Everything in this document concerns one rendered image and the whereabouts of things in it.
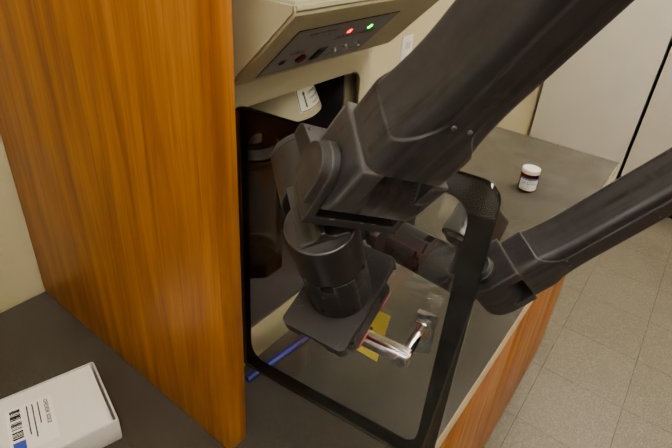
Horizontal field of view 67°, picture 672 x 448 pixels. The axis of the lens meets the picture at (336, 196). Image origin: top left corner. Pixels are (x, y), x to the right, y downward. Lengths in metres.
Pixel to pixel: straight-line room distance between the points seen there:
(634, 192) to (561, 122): 3.08
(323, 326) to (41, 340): 0.62
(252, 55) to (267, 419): 0.51
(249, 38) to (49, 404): 0.56
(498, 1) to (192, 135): 0.31
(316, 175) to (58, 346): 0.71
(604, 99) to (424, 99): 3.35
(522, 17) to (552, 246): 0.41
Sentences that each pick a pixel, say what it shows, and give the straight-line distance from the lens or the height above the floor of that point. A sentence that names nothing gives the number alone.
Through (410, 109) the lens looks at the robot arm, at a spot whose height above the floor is 1.49.
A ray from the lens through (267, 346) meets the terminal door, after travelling 0.74.
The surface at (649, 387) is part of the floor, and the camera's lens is 2.50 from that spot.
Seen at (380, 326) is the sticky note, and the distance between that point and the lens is 0.59.
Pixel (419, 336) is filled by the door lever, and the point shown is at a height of 1.20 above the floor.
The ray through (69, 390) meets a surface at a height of 0.98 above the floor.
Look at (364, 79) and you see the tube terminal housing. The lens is 0.81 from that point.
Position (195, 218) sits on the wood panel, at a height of 1.30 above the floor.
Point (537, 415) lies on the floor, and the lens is 2.17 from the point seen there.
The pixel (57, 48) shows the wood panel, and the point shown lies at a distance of 0.66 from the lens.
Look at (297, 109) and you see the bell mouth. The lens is 0.73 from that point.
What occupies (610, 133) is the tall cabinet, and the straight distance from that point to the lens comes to 3.66.
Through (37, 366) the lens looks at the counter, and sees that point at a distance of 0.94.
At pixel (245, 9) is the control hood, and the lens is 0.52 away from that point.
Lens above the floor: 1.59
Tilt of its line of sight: 30 degrees down
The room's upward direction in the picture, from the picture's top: 4 degrees clockwise
